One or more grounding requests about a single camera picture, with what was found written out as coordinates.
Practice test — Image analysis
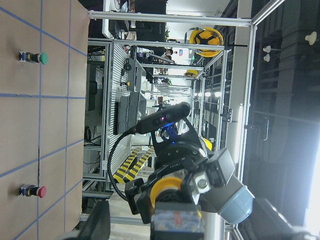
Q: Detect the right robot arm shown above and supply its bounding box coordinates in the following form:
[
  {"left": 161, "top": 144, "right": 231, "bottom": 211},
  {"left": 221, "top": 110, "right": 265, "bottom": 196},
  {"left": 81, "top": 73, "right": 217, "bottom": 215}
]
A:
[{"left": 124, "top": 123, "right": 255, "bottom": 225}]

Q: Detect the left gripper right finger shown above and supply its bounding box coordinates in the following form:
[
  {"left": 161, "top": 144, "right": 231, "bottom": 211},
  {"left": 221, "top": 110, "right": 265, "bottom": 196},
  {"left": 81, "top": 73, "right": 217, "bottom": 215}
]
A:
[{"left": 249, "top": 198, "right": 320, "bottom": 240}]

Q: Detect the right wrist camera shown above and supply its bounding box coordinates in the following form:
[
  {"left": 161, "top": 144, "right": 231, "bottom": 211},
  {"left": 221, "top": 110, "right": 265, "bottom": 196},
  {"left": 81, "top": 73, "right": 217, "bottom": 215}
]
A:
[{"left": 135, "top": 102, "right": 191, "bottom": 134}]

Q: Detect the green push button switch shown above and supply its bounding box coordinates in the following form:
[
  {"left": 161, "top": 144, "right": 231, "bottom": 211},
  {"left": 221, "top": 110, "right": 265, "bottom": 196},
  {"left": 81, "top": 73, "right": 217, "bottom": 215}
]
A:
[{"left": 18, "top": 51, "right": 49, "bottom": 65}]

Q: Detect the yellow push button switch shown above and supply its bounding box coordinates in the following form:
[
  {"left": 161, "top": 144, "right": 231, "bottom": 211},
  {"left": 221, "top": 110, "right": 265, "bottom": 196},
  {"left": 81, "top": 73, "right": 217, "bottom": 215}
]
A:
[{"left": 150, "top": 177, "right": 204, "bottom": 240}]

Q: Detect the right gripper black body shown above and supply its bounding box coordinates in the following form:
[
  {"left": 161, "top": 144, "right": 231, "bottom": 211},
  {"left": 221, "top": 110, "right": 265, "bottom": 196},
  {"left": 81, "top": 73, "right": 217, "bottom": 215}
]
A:
[{"left": 124, "top": 118, "right": 235, "bottom": 223}]

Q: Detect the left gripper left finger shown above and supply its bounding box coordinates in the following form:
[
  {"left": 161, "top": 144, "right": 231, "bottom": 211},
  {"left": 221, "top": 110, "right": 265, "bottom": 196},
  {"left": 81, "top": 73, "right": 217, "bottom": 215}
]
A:
[{"left": 56, "top": 201, "right": 111, "bottom": 240}]

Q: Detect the yellow hard hat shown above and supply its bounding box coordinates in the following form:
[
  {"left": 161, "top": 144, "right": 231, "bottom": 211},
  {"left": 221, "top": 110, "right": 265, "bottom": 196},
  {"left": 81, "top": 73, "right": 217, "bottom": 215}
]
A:
[{"left": 189, "top": 27, "right": 224, "bottom": 58}]

